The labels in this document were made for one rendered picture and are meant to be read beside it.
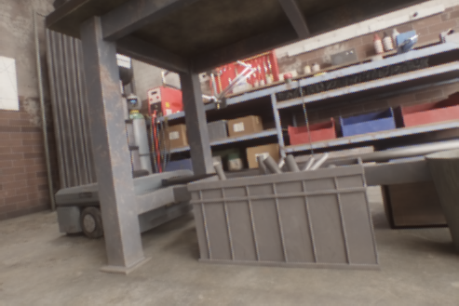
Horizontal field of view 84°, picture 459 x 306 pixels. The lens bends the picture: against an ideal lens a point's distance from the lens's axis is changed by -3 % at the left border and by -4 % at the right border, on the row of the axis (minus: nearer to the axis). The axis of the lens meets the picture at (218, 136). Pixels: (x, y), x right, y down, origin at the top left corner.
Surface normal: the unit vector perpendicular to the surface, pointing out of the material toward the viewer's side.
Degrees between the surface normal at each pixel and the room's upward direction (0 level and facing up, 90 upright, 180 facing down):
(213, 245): 90
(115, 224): 90
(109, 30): 90
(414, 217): 90
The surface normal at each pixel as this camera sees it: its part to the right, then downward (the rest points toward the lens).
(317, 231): -0.46, 0.00
